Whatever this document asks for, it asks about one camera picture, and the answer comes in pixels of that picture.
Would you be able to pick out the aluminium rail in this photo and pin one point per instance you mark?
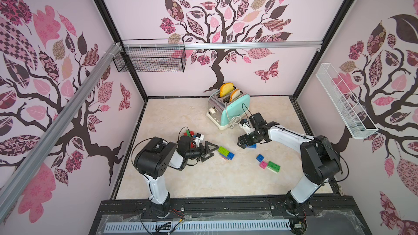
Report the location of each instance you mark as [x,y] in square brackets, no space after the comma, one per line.
[15,186]
[232,45]

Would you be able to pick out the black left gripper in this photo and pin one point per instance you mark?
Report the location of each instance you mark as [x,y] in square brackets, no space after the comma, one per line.
[206,150]

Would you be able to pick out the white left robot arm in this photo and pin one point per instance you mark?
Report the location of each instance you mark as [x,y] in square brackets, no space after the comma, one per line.
[158,154]

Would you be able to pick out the toast slice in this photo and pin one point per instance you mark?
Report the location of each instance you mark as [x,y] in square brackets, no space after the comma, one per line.
[226,88]
[235,95]

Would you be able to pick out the black wire basket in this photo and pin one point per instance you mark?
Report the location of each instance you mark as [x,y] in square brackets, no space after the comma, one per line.
[151,55]

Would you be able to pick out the lime lego brick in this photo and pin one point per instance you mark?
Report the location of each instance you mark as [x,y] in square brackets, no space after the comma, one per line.
[223,151]

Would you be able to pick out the white wire shelf basket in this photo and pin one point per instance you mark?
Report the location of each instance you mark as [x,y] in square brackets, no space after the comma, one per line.
[340,89]

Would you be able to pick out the toast slice left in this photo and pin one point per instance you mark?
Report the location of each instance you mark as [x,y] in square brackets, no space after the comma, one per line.
[226,88]

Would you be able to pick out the toast slice right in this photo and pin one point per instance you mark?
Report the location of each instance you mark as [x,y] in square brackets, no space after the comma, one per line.
[235,95]

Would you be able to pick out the pink lego brick lower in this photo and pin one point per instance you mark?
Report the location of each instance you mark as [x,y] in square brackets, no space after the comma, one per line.
[263,165]

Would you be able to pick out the red long lego brick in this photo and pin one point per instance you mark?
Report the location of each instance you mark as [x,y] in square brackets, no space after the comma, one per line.
[193,137]

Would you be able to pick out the blue small lego brick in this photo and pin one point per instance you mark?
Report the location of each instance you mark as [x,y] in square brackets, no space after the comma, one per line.
[260,158]

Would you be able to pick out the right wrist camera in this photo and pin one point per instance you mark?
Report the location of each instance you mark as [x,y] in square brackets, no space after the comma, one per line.
[245,125]

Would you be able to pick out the aluminium rail back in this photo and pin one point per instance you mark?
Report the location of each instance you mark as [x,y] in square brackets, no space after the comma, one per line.
[232,45]

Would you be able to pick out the aluminium rail left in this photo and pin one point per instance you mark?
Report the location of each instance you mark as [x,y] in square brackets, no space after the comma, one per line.
[15,186]

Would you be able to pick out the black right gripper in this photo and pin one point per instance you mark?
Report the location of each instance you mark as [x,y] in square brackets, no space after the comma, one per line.
[245,138]

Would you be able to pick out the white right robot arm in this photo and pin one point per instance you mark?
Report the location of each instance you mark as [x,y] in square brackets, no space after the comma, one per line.
[320,162]

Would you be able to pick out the white slotted cable duct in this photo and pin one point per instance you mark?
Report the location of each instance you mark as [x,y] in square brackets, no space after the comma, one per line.
[197,226]

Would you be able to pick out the mint and cream toaster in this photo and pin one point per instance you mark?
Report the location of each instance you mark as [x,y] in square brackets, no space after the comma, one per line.
[225,114]

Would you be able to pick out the blue long lego brick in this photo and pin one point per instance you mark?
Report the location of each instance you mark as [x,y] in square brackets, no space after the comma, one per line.
[252,146]

